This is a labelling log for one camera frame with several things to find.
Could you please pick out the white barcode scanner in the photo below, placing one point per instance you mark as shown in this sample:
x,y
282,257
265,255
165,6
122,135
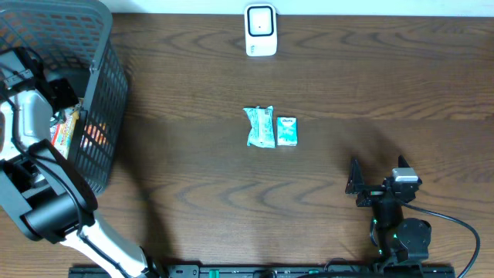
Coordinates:
x,y
260,23

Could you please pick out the dark grey plastic basket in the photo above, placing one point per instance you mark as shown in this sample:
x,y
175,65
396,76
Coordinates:
x,y
73,41

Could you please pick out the small teal tissue pack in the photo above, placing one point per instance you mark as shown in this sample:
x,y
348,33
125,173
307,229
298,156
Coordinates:
x,y
287,131

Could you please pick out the yellow wet wipes pack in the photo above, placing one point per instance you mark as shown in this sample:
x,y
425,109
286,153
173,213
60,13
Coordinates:
x,y
62,128

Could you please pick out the teal snack wrapper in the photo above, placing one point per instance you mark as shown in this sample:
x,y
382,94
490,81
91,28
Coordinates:
x,y
262,132

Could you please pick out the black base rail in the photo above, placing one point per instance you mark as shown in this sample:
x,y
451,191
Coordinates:
x,y
333,270

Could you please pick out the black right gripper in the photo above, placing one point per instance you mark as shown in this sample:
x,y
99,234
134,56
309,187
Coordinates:
x,y
355,184

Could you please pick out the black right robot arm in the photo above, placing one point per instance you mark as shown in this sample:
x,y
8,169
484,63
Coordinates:
x,y
401,241

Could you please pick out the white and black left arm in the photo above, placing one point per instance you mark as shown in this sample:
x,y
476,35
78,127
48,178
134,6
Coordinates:
x,y
42,193

